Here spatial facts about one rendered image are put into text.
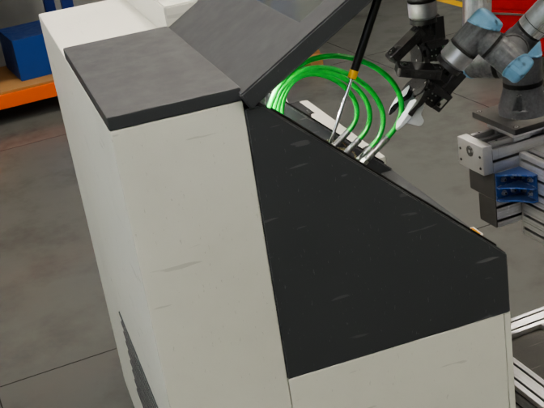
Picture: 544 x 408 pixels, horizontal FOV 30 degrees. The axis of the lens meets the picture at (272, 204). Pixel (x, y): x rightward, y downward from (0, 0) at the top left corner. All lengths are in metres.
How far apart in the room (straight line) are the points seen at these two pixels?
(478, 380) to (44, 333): 2.39
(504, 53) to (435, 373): 0.79
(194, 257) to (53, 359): 2.20
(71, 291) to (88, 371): 0.76
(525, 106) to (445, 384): 0.92
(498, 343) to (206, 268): 0.79
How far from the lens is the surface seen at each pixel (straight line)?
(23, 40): 7.73
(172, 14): 2.75
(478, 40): 2.55
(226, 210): 2.15
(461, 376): 2.58
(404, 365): 2.49
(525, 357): 3.46
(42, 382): 4.18
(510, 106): 3.08
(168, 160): 2.09
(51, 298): 4.82
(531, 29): 2.65
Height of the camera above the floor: 2.08
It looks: 23 degrees down
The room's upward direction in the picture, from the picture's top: 9 degrees counter-clockwise
